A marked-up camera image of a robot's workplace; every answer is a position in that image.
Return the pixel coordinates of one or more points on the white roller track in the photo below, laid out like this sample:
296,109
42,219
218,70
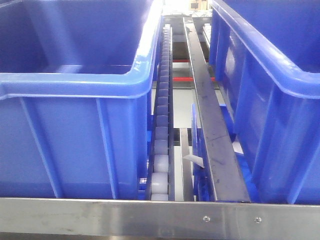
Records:
160,183

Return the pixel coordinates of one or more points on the blue plastic bin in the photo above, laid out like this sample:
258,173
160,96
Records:
266,58
75,96

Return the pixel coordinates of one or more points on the right steel shelf cart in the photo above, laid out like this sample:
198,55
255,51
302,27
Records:
91,218

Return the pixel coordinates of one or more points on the blue plastic bin left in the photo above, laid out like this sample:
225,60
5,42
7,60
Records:
75,96

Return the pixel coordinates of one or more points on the steel divider rail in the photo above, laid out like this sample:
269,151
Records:
224,176

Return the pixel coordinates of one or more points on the blue plastic bin middle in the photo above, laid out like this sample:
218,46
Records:
266,58

